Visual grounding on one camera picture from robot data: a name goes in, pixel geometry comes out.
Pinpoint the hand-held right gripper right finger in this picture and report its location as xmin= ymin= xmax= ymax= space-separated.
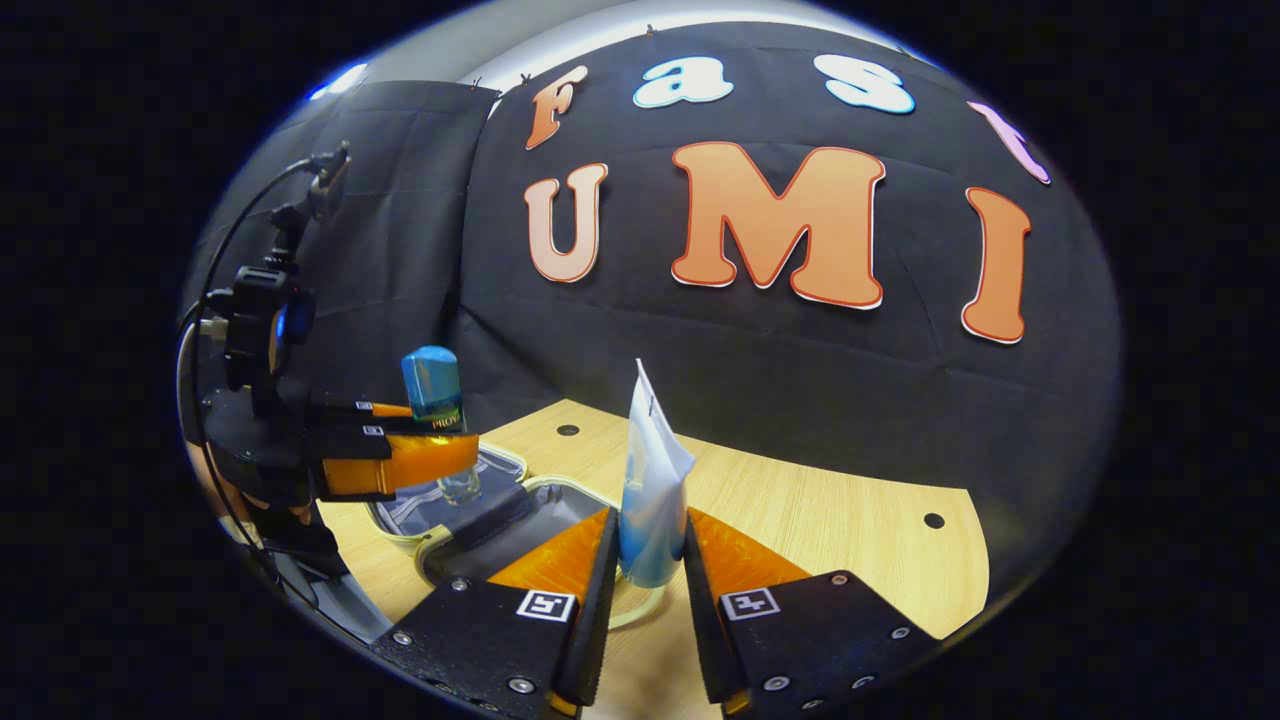
xmin=682 ymin=507 xmax=943 ymax=718

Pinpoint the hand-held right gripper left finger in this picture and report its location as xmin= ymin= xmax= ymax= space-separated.
xmin=370 ymin=507 xmax=621 ymax=718

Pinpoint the blue capped clear bottle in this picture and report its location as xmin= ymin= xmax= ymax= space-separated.
xmin=400 ymin=345 xmax=484 ymax=507

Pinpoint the white and blue tube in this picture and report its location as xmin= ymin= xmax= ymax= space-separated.
xmin=617 ymin=358 xmax=697 ymax=590

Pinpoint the ceiling light strip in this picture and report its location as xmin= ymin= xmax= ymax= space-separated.
xmin=308 ymin=62 xmax=369 ymax=103

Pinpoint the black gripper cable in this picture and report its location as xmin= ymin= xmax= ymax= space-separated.
xmin=174 ymin=155 xmax=391 ymax=646

